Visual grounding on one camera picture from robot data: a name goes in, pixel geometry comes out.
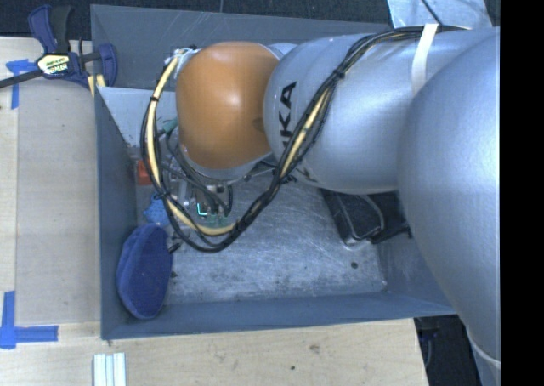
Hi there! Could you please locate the small blue bumpy object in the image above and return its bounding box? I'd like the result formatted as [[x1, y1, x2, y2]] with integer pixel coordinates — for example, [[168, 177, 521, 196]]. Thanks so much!
[[143, 194, 172, 229]]

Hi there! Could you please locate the small orange-red object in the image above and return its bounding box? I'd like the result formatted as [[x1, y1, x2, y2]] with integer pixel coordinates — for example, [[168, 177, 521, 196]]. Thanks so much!
[[135, 160, 153, 186]]

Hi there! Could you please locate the dark blue fabric cap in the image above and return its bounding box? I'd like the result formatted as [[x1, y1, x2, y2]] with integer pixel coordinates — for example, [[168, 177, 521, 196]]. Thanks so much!
[[115, 222, 173, 321]]

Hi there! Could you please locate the grey metal bin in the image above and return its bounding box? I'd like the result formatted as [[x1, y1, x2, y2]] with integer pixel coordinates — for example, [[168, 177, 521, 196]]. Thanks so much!
[[89, 3, 458, 341]]

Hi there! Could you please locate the pale wood flat board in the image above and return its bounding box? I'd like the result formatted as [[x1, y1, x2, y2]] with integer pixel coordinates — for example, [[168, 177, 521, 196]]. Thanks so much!
[[15, 81, 103, 326]]

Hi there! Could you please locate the black flat case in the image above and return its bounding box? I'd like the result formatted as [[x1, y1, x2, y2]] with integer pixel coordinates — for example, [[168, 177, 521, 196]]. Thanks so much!
[[319, 187, 412, 246]]

